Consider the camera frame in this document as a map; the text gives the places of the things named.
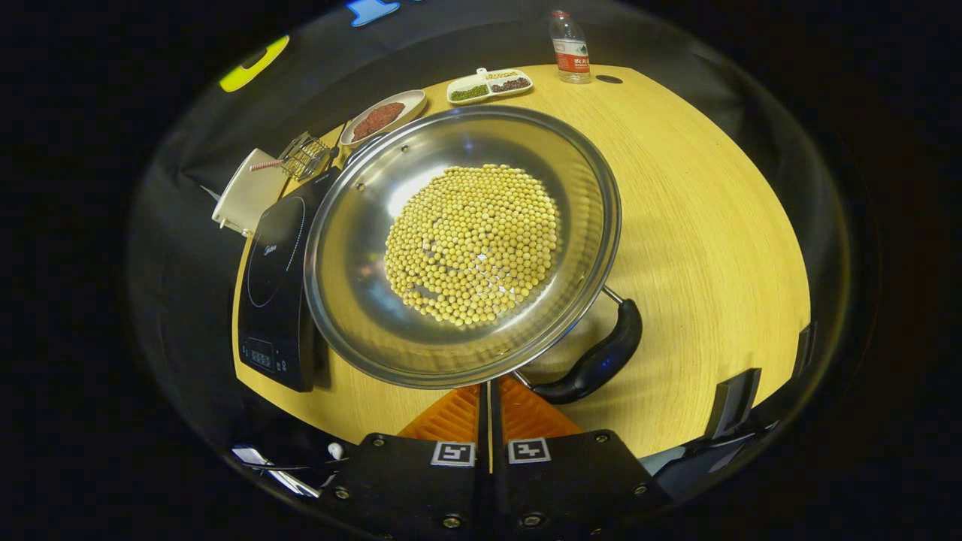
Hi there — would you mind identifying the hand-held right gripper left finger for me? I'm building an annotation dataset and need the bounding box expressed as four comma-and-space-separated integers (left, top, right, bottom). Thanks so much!
329, 381, 494, 541

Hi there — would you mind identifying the black plastic bracket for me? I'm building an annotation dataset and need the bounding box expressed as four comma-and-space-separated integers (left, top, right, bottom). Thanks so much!
703, 367, 762, 441
792, 323, 817, 378

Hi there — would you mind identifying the black induction cooktop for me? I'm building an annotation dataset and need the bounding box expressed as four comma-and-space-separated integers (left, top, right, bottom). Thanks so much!
237, 167, 343, 393

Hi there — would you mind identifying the clear plastic water bottle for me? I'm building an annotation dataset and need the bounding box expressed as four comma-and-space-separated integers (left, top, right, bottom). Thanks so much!
549, 10, 591, 84

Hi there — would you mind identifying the pile of soybeans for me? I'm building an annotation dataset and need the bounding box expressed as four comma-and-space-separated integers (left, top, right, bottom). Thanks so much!
385, 164, 561, 328

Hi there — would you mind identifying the wire mesh basket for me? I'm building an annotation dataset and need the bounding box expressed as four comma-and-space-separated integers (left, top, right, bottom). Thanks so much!
278, 131, 332, 182

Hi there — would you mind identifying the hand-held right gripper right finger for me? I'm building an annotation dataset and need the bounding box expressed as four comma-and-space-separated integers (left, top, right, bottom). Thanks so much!
490, 375, 672, 541

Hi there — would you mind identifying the white divided dish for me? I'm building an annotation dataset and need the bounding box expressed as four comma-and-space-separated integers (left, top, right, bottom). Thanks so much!
446, 68, 534, 105

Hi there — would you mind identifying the round white plate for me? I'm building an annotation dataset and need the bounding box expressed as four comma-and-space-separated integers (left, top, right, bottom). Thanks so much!
340, 89, 428, 147

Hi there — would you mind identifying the black backdrop cloth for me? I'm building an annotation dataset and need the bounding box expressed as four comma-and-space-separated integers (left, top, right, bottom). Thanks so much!
128, 0, 850, 482

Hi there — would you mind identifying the stainless steel pot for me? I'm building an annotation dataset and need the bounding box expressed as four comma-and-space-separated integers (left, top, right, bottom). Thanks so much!
303, 105, 645, 407

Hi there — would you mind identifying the white box appliance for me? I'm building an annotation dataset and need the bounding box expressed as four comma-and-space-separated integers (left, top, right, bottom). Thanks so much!
212, 148, 290, 237

